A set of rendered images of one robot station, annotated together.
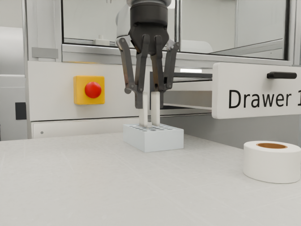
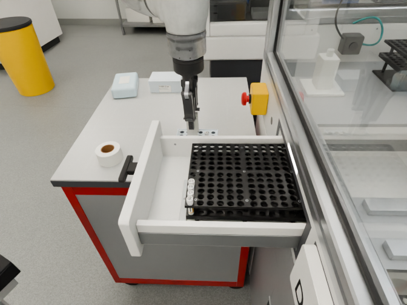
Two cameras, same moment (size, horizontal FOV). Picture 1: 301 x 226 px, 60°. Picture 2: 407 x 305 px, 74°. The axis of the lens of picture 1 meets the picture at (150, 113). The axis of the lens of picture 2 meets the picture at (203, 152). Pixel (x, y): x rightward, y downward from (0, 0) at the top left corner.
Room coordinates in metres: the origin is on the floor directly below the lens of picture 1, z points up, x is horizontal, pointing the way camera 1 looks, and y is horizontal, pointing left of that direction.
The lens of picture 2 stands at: (0.88, -0.53, 1.28)
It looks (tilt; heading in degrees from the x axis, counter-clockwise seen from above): 41 degrees down; 120
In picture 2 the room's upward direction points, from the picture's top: 2 degrees counter-clockwise
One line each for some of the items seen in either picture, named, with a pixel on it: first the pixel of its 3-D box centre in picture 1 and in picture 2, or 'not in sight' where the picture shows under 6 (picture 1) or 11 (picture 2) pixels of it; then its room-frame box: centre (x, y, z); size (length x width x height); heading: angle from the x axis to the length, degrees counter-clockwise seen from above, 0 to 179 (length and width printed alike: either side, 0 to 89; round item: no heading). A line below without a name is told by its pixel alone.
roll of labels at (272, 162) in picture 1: (270, 160); (109, 154); (0.35, -0.16, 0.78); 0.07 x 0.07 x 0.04
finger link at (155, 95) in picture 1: (155, 108); (192, 127); (0.54, -0.01, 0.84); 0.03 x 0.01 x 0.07; 23
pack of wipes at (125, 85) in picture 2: not in sight; (125, 85); (0.10, 0.19, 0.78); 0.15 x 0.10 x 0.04; 126
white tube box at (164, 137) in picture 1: (151, 135); (197, 142); (0.55, 0.00, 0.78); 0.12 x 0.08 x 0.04; 25
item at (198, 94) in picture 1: (206, 93); (247, 183); (0.76, -0.16, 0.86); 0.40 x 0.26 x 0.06; 26
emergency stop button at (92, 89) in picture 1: (92, 89); (246, 98); (0.64, 0.14, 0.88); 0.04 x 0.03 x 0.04; 116
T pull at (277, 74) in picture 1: (277, 75); (131, 168); (0.55, -0.27, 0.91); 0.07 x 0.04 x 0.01; 116
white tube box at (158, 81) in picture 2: not in sight; (166, 81); (0.24, 0.28, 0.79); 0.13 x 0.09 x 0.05; 25
